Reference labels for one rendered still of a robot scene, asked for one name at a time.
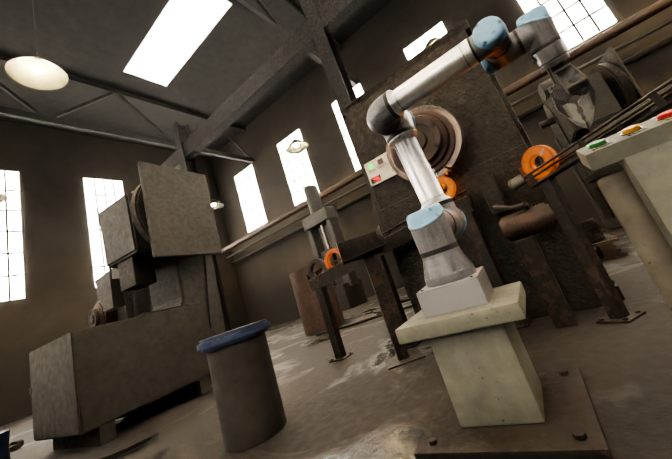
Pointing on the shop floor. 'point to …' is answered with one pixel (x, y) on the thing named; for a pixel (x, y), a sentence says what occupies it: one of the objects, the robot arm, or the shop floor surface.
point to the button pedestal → (642, 165)
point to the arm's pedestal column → (507, 403)
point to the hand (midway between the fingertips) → (587, 123)
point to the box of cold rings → (115, 374)
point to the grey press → (163, 245)
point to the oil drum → (311, 311)
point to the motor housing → (534, 259)
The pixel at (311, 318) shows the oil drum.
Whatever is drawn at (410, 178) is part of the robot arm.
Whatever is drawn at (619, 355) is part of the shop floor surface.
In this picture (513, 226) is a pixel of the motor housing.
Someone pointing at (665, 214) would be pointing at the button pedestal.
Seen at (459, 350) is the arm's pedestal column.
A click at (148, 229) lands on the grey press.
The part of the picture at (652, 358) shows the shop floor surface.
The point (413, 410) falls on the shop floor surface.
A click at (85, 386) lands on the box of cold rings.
